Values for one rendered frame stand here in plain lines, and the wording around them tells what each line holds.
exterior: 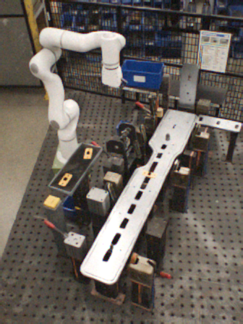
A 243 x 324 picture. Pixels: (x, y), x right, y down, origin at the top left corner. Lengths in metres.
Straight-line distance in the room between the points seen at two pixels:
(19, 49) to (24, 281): 3.00
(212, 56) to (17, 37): 2.45
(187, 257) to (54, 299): 0.76
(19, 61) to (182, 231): 3.09
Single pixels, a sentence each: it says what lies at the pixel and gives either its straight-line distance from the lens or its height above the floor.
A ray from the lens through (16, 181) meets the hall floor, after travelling 3.66.
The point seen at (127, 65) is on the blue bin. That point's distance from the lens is 2.92.
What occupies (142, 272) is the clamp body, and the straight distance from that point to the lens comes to 1.67.
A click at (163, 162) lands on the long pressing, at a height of 1.00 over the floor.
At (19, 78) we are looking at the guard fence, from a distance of 4.72.
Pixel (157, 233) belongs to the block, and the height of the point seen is 1.03.
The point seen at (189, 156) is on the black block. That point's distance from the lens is 2.26.
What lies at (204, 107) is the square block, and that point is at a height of 1.04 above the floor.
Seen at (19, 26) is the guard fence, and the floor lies 0.93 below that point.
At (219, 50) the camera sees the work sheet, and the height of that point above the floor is 1.31.
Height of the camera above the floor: 2.51
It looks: 43 degrees down
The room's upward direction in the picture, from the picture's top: 4 degrees counter-clockwise
